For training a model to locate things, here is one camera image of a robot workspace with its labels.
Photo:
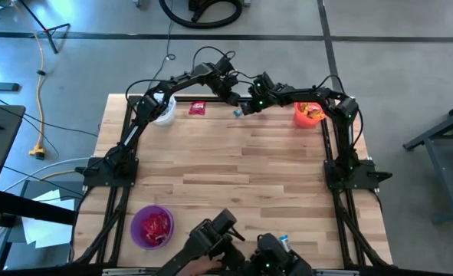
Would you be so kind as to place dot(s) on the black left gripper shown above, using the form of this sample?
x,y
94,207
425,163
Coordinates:
x,y
222,76

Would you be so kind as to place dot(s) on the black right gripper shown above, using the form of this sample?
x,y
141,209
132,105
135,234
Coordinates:
x,y
262,92

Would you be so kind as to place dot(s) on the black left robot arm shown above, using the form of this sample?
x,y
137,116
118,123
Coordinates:
x,y
134,130

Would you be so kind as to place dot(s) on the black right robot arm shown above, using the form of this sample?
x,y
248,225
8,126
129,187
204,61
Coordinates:
x,y
345,142

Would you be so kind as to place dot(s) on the orange pumpkin face bucket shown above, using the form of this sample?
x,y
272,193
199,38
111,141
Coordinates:
x,y
306,122

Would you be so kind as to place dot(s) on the white ghost face bucket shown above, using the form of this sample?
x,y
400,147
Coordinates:
x,y
168,115

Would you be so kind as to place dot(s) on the vacuum cleaner body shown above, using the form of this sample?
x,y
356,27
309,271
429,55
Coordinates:
x,y
207,4

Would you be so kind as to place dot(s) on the purple plastic bowl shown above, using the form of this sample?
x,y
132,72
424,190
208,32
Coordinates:
x,y
136,230

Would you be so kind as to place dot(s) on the person's hand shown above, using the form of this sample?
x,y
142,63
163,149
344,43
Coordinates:
x,y
201,266

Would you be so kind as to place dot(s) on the white paper sheets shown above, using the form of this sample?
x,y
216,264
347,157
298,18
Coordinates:
x,y
46,230

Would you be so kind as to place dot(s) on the black desk beam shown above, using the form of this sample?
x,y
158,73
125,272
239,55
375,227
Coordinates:
x,y
30,209

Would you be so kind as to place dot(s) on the black flat bar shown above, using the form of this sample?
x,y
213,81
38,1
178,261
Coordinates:
x,y
0,86

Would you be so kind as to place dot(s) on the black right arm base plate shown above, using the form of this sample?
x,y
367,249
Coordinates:
x,y
364,181

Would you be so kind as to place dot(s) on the black aluminium rig frame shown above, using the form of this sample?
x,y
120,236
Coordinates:
x,y
341,222

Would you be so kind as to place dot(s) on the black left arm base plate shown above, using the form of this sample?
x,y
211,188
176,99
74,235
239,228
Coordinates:
x,y
96,178

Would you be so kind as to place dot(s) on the silver rail bracket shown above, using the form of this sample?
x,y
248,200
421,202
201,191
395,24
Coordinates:
x,y
337,273
122,271

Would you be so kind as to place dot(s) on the grey metal table frame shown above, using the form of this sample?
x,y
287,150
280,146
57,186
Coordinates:
x,y
444,161

